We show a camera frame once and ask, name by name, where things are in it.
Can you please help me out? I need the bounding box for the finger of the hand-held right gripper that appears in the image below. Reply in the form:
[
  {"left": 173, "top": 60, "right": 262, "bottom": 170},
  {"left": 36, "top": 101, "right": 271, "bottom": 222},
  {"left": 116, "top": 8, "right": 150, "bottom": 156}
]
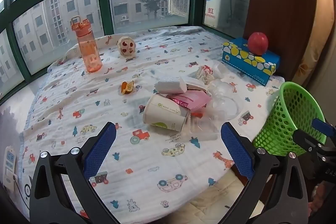
[
  {"left": 312, "top": 118, "right": 336, "bottom": 136},
  {"left": 292, "top": 129, "right": 327, "bottom": 153}
]

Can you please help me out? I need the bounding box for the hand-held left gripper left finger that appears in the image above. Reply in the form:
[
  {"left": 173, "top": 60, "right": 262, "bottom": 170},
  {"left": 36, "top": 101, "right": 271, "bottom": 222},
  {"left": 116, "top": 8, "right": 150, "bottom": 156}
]
[{"left": 29, "top": 122, "right": 121, "bottom": 224}]

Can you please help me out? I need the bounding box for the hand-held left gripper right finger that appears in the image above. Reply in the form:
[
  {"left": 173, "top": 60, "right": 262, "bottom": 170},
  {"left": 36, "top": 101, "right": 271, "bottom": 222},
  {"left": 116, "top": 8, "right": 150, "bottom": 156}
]
[{"left": 220, "top": 122, "right": 309, "bottom": 224}]

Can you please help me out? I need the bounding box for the green plastic basket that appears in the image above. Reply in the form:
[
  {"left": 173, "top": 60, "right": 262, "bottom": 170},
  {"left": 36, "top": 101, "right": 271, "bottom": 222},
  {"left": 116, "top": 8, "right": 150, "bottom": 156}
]
[{"left": 253, "top": 81, "right": 327, "bottom": 157}]

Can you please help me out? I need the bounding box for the pink snack packet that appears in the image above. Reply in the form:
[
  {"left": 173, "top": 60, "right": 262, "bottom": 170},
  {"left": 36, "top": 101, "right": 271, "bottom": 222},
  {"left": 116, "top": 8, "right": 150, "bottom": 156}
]
[{"left": 167, "top": 90, "right": 212, "bottom": 110}]

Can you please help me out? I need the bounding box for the clear round plastic container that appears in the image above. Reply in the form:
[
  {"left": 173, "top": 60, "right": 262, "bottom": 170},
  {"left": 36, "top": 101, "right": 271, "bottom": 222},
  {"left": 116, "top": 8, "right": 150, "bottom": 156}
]
[{"left": 207, "top": 94, "right": 240, "bottom": 121}]

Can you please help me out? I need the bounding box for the clear square plastic box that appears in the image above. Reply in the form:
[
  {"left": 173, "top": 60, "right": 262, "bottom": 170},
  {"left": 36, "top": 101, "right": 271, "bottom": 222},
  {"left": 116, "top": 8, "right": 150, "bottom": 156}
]
[{"left": 184, "top": 114, "right": 210, "bottom": 133}]

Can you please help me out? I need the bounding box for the cream quilt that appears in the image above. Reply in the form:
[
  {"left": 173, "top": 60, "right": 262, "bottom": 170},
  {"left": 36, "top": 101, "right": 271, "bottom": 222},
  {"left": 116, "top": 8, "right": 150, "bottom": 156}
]
[{"left": 189, "top": 169, "right": 265, "bottom": 224}]

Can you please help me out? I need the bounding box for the orange candy wrapper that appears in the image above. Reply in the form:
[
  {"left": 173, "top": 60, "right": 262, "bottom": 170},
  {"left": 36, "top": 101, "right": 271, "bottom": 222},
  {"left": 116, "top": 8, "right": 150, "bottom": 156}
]
[{"left": 121, "top": 80, "right": 135, "bottom": 95}]

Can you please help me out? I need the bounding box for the white paper cup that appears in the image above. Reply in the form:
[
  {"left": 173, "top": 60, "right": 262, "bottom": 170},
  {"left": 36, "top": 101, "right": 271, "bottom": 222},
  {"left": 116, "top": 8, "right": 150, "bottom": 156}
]
[{"left": 143, "top": 94, "right": 189, "bottom": 132}]

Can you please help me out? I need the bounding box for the clear plastic cup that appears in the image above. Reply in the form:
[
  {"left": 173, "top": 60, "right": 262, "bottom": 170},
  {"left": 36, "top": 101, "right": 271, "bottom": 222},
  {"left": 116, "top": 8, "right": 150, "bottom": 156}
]
[{"left": 210, "top": 61, "right": 229, "bottom": 81}]

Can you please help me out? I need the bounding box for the crumpled red white wrapper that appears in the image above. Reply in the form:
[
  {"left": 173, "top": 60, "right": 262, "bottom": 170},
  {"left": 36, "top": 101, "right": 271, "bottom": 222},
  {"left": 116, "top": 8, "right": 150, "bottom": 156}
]
[{"left": 196, "top": 65, "right": 215, "bottom": 83}]

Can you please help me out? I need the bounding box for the cream floral cushion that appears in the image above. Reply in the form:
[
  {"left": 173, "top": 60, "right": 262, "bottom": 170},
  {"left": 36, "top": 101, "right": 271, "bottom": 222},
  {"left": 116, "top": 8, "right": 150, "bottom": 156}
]
[{"left": 299, "top": 0, "right": 336, "bottom": 88}]

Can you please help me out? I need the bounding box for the blue spotted tissue box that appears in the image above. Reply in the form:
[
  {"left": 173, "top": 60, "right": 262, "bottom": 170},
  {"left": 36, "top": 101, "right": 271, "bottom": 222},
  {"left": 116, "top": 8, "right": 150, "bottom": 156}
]
[{"left": 222, "top": 37, "right": 281, "bottom": 86}]

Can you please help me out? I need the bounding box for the white power strip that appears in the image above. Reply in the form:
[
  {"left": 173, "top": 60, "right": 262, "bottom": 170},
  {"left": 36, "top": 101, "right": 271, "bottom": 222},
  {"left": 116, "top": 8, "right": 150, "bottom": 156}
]
[{"left": 3, "top": 146, "right": 18, "bottom": 191}]

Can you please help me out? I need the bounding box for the white foam block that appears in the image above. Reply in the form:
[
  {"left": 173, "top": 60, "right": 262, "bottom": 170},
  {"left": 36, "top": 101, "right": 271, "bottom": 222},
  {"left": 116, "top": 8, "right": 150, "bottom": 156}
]
[{"left": 154, "top": 76, "right": 188, "bottom": 94}]

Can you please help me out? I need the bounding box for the orange water bottle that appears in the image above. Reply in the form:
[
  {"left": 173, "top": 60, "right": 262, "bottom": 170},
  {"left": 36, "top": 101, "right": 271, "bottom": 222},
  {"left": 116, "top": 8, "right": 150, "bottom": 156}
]
[{"left": 70, "top": 16, "right": 103, "bottom": 73}]

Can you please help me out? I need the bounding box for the red apple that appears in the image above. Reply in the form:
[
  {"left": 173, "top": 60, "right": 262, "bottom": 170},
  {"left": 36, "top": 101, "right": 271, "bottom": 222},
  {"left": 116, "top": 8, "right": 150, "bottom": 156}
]
[{"left": 248, "top": 32, "right": 269, "bottom": 56}]

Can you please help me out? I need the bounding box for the round cream toy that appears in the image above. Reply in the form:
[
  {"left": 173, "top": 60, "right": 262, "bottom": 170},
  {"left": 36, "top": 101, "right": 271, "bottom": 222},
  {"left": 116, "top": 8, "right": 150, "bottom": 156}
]
[{"left": 117, "top": 35, "right": 136, "bottom": 58}]

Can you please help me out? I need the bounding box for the brown wooden panel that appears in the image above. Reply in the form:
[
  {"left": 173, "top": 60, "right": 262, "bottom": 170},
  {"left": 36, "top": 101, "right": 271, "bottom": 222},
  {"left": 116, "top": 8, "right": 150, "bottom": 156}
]
[{"left": 243, "top": 0, "right": 315, "bottom": 80}]

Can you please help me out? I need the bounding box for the white outdoor air conditioner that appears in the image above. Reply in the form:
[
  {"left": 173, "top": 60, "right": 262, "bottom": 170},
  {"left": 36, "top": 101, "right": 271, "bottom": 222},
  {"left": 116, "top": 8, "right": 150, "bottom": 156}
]
[{"left": 203, "top": 0, "right": 252, "bottom": 33}]

